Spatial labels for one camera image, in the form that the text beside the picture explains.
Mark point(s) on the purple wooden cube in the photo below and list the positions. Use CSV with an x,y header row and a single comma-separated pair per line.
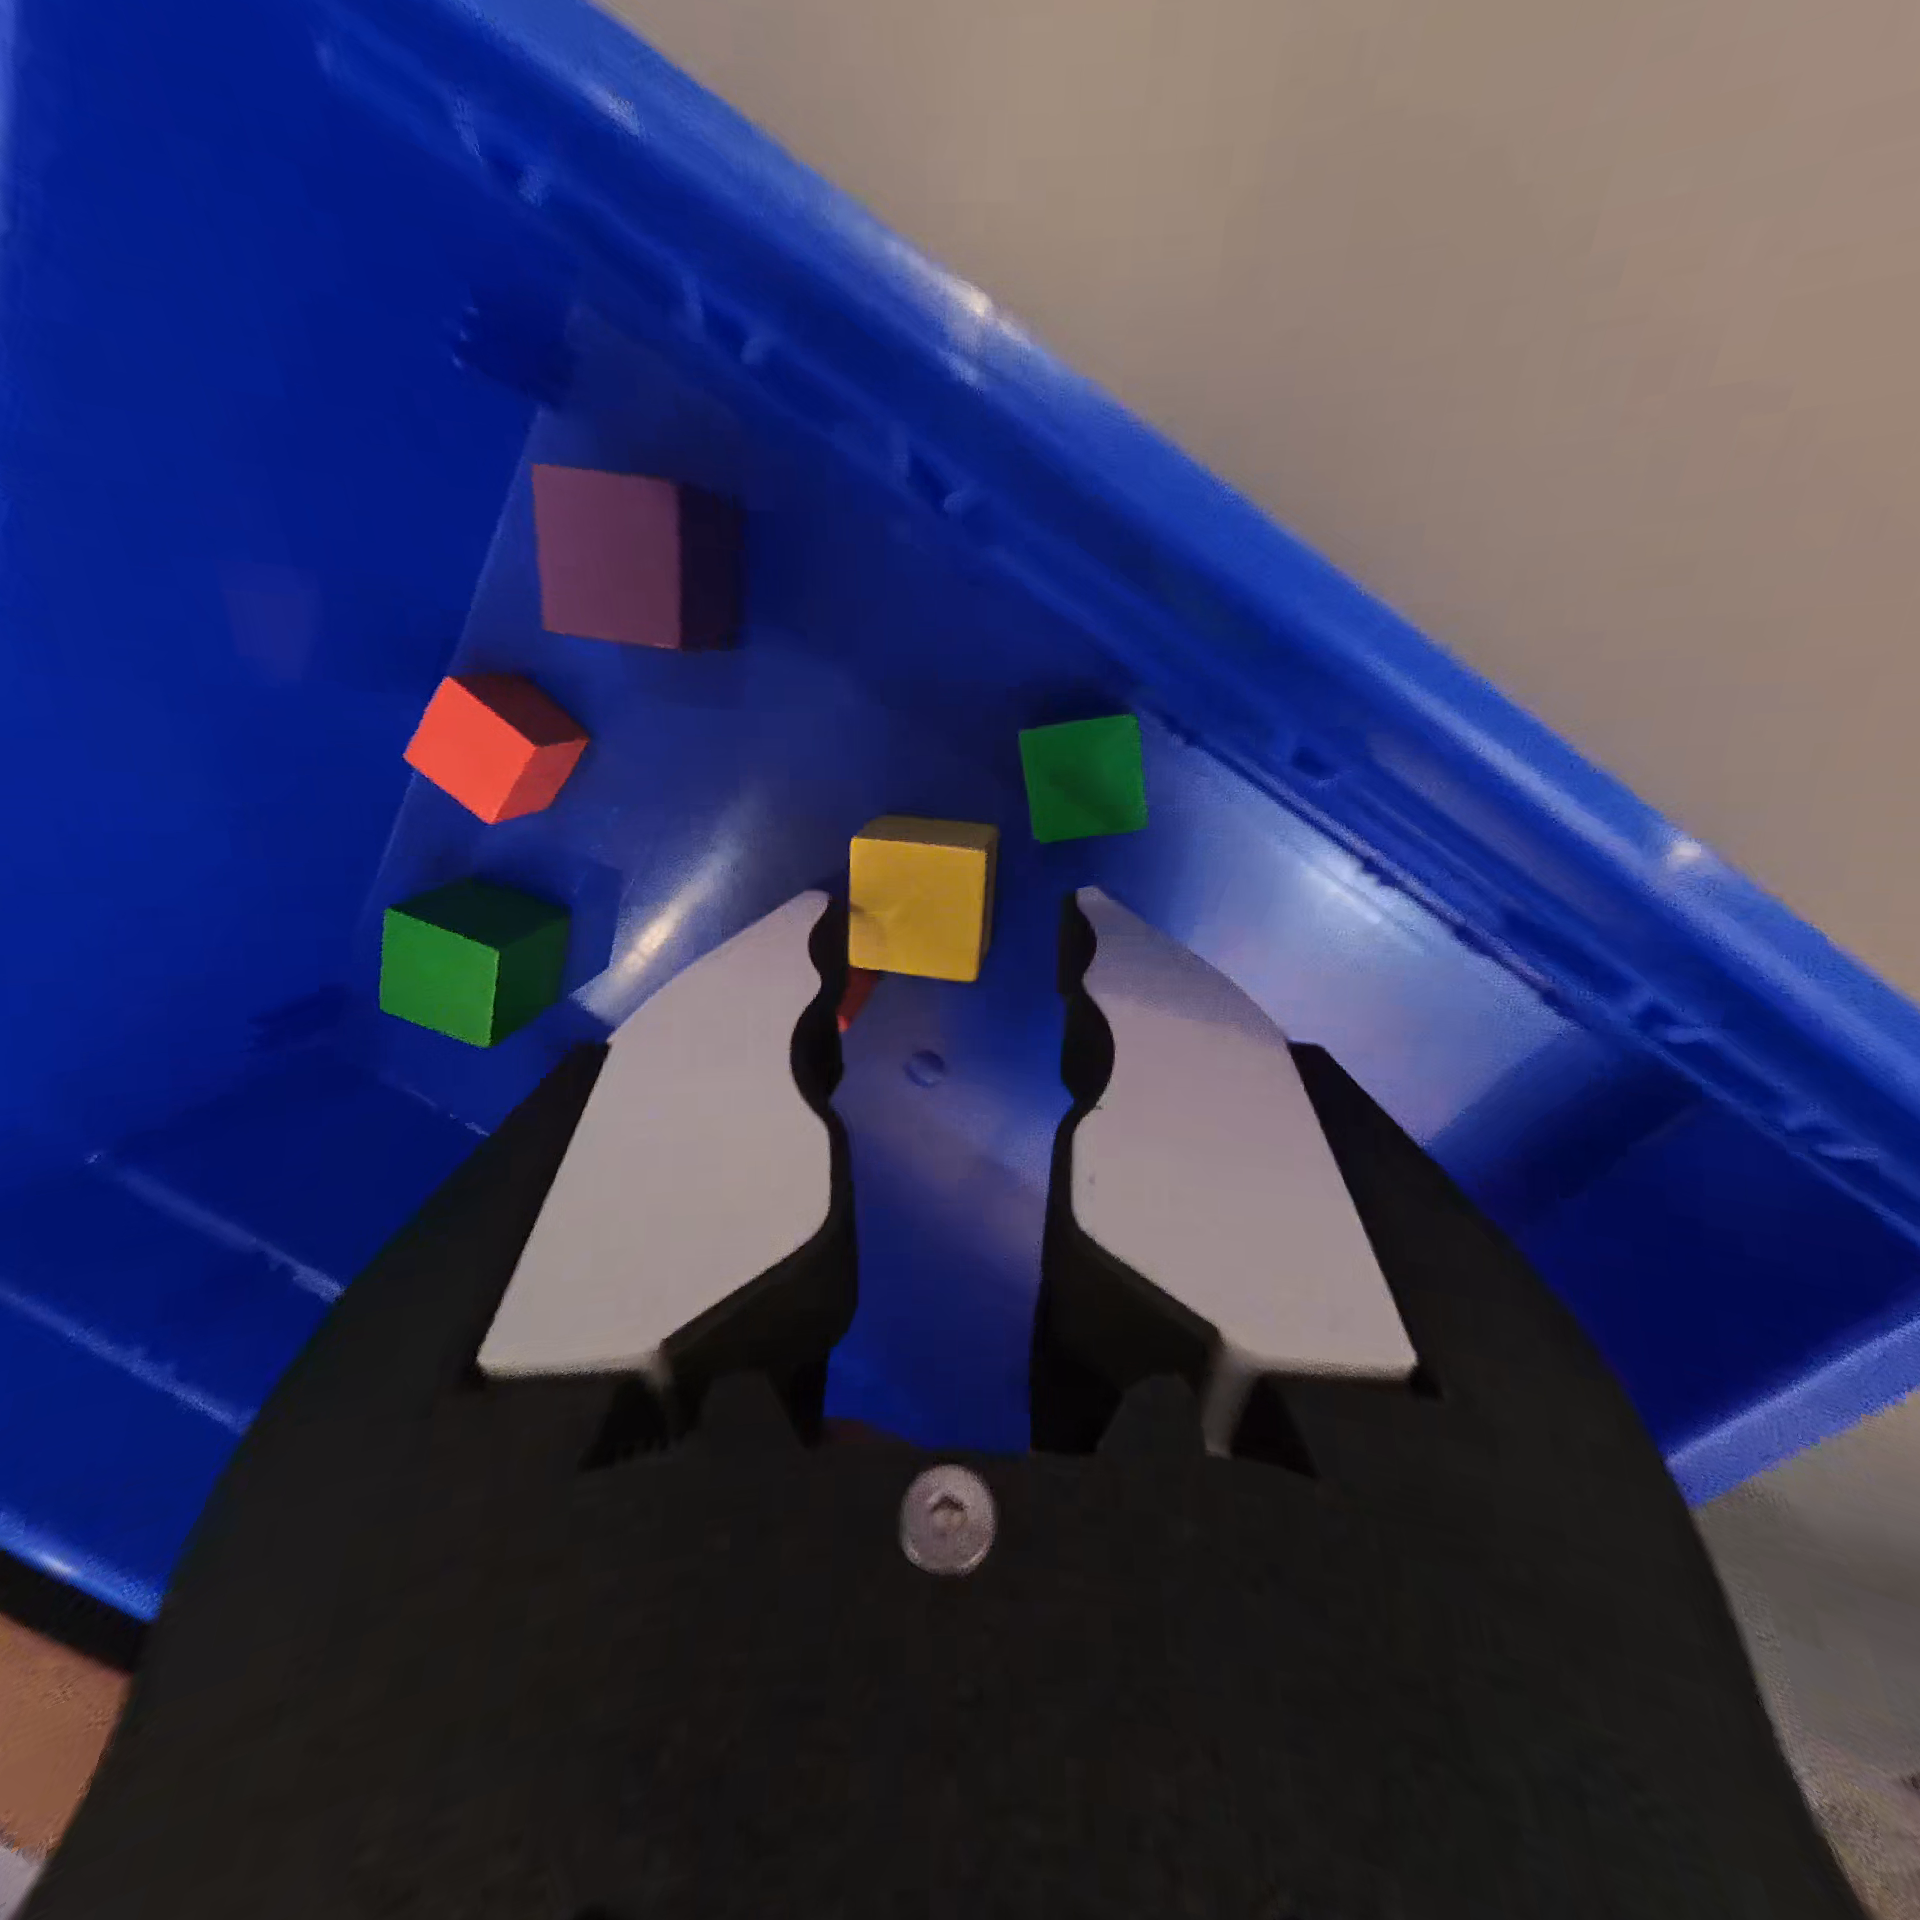
x,y
615,555

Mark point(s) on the green wooden cube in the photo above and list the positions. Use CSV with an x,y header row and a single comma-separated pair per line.
x,y
452,967
1084,779

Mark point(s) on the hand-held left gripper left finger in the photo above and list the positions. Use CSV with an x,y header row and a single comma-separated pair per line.
x,y
662,1171

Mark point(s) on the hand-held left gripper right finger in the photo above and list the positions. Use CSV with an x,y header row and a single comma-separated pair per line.
x,y
1231,1171

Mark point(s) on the orange wooden cube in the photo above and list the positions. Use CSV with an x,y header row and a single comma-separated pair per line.
x,y
488,751

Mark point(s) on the yellow wooden cube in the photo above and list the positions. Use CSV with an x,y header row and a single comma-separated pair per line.
x,y
918,901

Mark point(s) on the blue plastic bin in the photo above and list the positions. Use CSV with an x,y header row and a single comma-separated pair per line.
x,y
225,450

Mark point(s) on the red wooden cube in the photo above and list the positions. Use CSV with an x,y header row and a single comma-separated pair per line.
x,y
856,1002

